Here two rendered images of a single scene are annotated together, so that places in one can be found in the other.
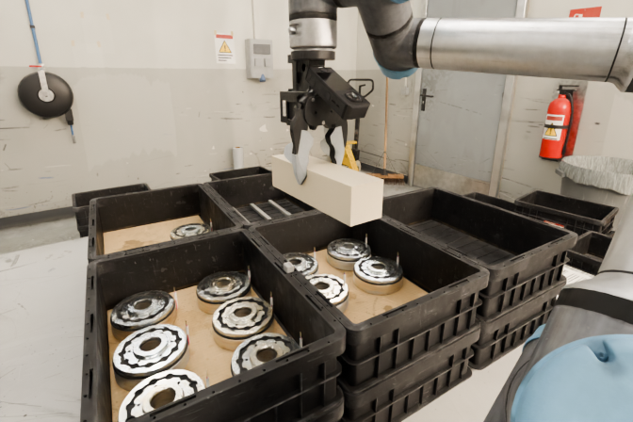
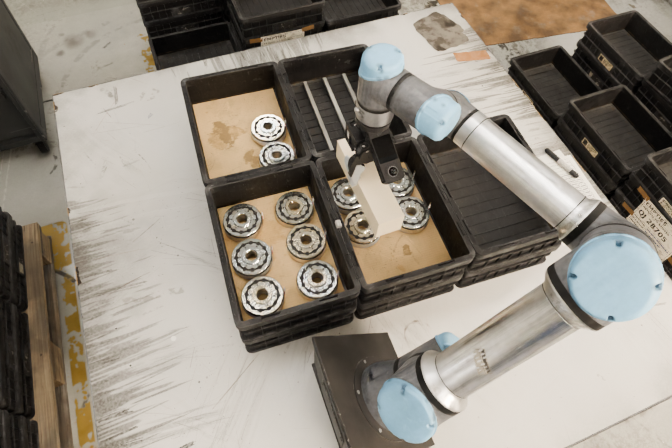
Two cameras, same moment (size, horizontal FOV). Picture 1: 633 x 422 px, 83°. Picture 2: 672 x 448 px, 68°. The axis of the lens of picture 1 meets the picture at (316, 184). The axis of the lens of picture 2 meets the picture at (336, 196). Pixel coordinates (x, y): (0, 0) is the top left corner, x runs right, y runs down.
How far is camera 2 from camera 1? 78 cm
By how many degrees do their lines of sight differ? 41
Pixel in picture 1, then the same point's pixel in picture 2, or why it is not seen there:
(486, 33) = (496, 164)
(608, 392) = (399, 397)
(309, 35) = (369, 121)
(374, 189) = (396, 220)
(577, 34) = (543, 202)
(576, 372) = (394, 390)
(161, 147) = not seen: outside the picture
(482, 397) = (451, 305)
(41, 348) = (170, 204)
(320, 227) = not seen: hidden behind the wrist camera
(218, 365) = (289, 270)
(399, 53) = not seen: hidden behind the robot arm
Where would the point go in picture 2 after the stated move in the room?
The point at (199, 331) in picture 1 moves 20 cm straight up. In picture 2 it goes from (277, 240) to (272, 201)
